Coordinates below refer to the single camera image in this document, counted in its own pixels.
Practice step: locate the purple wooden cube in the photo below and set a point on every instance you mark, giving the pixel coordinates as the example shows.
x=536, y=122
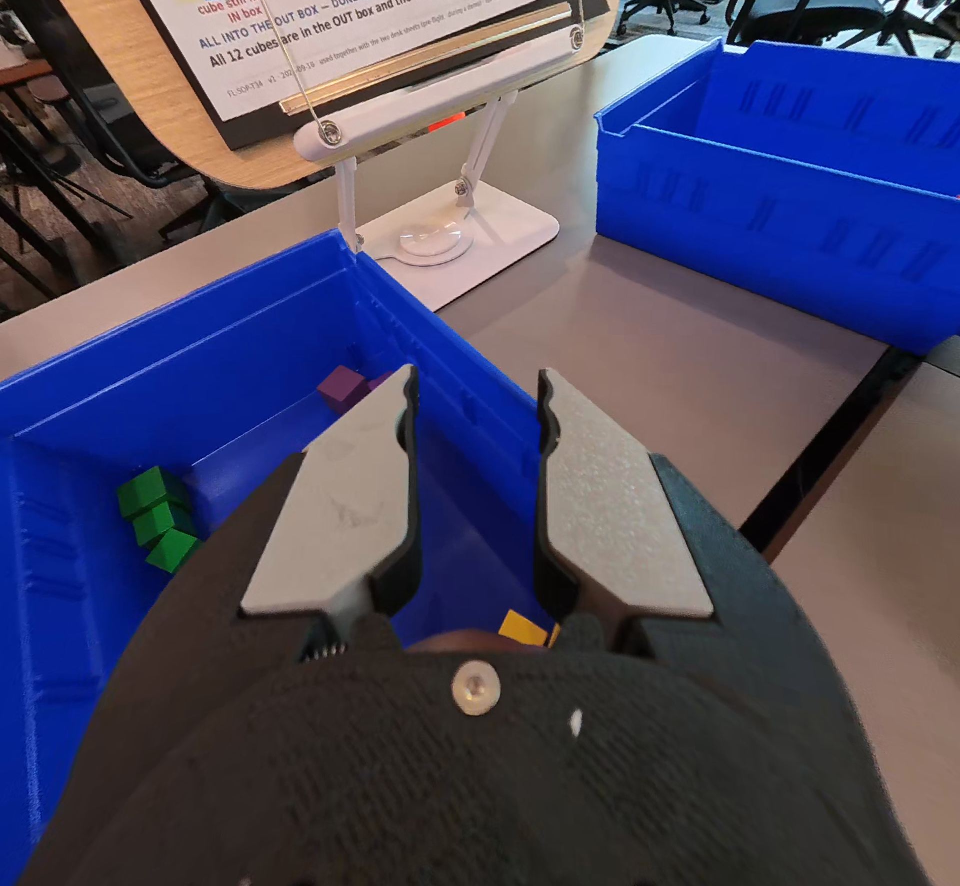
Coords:
x=341, y=387
x=379, y=380

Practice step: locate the orange traffic cone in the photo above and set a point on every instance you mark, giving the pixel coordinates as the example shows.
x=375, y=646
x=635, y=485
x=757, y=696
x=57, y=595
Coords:
x=446, y=125

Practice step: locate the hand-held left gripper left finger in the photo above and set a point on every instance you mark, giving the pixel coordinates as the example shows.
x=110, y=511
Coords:
x=337, y=519

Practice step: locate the green wooden cube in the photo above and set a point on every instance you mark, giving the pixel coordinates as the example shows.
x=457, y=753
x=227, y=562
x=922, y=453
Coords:
x=174, y=550
x=161, y=522
x=150, y=492

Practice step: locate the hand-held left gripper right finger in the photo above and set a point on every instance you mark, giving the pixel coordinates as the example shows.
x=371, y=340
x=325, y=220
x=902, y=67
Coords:
x=615, y=519

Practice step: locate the blue plastic bin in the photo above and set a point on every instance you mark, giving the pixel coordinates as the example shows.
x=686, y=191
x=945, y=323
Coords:
x=225, y=361
x=750, y=226

